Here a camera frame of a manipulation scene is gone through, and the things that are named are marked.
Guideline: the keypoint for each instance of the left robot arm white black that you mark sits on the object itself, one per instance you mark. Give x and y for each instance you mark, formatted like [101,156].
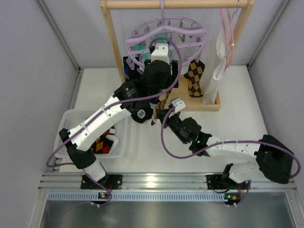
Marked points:
[136,98]

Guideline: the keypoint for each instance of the mint green sock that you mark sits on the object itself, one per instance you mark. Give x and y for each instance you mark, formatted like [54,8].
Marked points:
[144,56]

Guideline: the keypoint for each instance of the white plastic basket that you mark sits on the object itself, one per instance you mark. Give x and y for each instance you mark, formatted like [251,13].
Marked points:
[73,117]

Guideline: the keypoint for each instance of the purple round clip hanger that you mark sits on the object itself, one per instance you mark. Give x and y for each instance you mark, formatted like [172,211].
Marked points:
[189,36]

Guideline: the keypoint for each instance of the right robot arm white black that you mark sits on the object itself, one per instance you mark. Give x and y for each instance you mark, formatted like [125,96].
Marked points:
[265,158]

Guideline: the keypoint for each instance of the white hanging cloth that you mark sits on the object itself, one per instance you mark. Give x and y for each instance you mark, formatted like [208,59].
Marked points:
[215,64]

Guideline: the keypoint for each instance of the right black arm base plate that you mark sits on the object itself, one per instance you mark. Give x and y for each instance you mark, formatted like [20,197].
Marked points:
[216,182]

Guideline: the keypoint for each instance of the brown tan argyle sock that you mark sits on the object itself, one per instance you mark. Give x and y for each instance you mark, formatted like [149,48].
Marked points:
[193,76]

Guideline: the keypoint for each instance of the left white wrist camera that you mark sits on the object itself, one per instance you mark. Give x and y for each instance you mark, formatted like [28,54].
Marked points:
[161,53]

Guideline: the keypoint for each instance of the aluminium rail frame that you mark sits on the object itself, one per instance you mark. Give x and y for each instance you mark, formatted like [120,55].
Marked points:
[168,187]

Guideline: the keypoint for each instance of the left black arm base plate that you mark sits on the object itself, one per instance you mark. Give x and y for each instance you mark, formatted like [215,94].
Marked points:
[111,182]

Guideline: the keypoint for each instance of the brown tan striped sock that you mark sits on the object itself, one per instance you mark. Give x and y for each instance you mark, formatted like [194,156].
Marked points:
[159,107]

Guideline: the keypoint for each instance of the pink clothes hanger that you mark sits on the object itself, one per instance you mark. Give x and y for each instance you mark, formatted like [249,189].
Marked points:
[230,42]

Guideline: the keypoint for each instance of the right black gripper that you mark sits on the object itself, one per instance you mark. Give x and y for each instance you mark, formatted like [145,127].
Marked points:
[163,114]

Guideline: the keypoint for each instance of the black red yellow argyle sock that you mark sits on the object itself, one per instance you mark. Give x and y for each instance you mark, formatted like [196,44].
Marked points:
[106,142]

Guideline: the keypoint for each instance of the black blue sock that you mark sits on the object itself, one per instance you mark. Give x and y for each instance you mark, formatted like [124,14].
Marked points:
[127,69]

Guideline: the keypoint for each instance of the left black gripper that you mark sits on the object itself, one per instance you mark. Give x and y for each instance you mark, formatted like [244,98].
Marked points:
[175,74]

